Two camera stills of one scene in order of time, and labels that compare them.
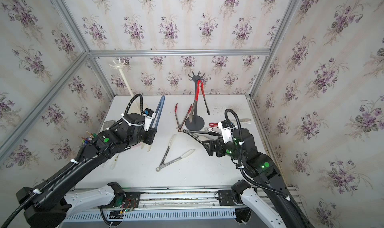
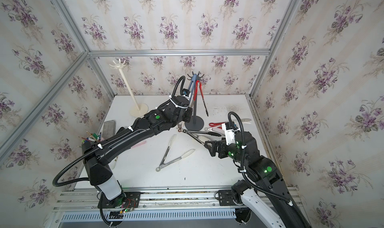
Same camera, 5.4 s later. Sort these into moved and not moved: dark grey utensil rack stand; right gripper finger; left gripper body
Moved: left gripper body
Not moved: dark grey utensil rack stand; right gripper finger
